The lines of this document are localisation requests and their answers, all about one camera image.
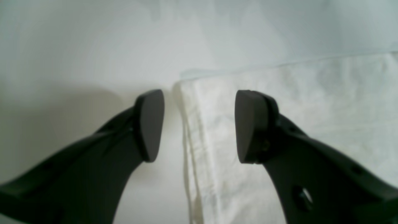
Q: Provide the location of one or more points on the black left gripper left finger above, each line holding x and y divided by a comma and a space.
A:
83, 183

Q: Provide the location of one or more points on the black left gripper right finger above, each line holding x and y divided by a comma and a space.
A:
315, 183

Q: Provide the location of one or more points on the white printed T-shirt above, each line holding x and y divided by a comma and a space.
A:
347, 103

